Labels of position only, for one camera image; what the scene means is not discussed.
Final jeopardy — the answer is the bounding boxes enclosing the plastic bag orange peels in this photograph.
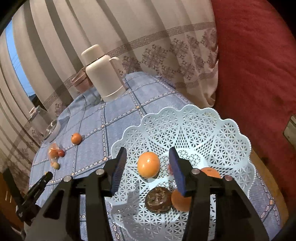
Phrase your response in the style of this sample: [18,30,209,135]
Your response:
[48,143,60,165]

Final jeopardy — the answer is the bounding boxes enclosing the large orange fruit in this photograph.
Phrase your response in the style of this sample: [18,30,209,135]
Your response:
[201,167,221,178]

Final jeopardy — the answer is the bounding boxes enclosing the red quilted bedspread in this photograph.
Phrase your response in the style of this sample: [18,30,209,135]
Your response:
[212,1,295,217]

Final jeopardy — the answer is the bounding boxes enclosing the blue checked tablecloth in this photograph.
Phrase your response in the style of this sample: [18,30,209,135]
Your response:
[30,72,280,240]

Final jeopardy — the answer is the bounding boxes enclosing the metal wall socket plate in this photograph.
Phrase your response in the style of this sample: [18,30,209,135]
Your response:
[283,114,296,149]

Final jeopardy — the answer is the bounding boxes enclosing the small orange mandarin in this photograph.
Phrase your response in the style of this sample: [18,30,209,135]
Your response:
[171,189,192,212]

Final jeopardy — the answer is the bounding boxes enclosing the beige striped curtain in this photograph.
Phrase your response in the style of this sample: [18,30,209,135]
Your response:
[1,1,218,189]

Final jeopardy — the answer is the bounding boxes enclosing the white thermos flask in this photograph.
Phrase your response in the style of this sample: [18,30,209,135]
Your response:
[81,44,127,102]

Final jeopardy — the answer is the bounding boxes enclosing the dark brown wrinkled fruit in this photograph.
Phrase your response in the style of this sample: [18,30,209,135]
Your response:
[145,187,172,214]

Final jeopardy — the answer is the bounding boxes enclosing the red cherry tomato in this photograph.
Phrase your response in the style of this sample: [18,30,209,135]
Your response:
[168,164,174,175]
[57,149,65,157]

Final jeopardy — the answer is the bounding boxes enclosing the yellow-green small fruit right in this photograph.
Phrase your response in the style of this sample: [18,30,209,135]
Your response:
[52,162,60,170]

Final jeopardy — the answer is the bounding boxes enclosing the oval orange kumquat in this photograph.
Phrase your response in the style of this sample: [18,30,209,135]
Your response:
[137,152,160,179]

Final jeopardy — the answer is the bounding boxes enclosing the pink lidded glass cup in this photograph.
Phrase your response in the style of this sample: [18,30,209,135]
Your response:
[71,68,93,94]

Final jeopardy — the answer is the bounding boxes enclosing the mandarin with stem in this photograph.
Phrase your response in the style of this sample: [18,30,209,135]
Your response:
[71,133,82,145]

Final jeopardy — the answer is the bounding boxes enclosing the light blue lattice basket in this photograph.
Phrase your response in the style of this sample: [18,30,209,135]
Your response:
[107,104,255,240]

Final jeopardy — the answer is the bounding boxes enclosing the glass electric kettle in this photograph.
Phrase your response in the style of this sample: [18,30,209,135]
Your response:
[29,106,61,143]

